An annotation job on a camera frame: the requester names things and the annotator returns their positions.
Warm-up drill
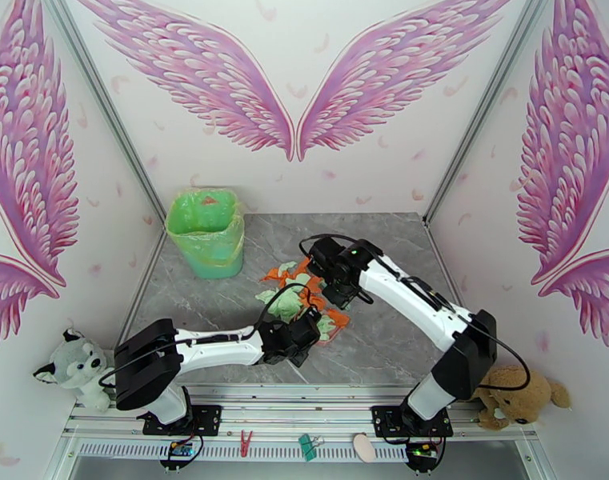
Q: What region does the green plastic trash bin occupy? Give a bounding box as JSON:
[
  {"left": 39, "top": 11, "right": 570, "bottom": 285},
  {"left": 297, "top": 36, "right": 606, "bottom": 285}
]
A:
[{"left": 183, "top": 228, "right": 246, "bottom": 281}]

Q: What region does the small circuit board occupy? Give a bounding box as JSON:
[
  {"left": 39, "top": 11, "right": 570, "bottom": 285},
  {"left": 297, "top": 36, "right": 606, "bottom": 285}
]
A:
[
  {"left": 403, "top": 441, "right": 447, "bottom": 470},
  {"left": 158, "top": 441, "right": 205, "bottom": 470}
]

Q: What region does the brown teddy bear plush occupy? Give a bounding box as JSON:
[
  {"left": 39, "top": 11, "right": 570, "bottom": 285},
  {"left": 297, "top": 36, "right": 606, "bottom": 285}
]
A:
[{"left": 471, "top": 364, "right": 573, "bottom": 431}]

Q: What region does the aluminium corner post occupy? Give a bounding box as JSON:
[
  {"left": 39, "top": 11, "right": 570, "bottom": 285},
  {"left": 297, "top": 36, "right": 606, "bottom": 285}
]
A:
[
  {"left": 423, "top": 0, "right": 558, "bottom": 226},
  {"left": 39, "top": 0, "right": 167, "bottom": 224}
]

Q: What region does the green plastic bin liner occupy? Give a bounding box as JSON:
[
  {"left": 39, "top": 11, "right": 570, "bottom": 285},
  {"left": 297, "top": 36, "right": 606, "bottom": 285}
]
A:
[{"left": 165, "top": 188, "right": 246, "bottom": 269}]

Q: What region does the orange cloth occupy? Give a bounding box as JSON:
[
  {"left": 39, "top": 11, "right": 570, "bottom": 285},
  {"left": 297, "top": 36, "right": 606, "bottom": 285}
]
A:
[{"left": 303, "top": 278, "right": 328, "bottom": 313}]

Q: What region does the grey white husky plush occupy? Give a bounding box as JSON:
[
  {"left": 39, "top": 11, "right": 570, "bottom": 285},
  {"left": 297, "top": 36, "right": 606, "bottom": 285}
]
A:
[{"left": 33, "top": 328, "right": 117, "bottom": 414}]

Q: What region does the white slotted cable duct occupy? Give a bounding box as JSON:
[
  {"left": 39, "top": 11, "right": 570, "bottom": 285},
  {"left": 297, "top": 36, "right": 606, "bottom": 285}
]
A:
[{"left": 76, "top": 441, "right": 411, "bottom": 462}]

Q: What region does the cream oval tag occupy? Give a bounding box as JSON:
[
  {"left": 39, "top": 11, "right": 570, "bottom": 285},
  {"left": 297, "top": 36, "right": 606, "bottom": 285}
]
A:
[{"left": 353, "top": 432, "right": 377, "bottom": 464}]

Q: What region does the aluminium mounting rail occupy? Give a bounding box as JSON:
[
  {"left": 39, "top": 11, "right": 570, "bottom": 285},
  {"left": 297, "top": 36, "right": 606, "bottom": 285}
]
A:
[{"left": 61, "top": 383, "right": 540, "bottom": 442}]

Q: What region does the green binder clip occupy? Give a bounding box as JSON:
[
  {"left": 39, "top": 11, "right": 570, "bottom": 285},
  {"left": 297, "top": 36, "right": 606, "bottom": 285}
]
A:
[{"left": 298, "top": 433, "right": 326, "bottom": 463}]

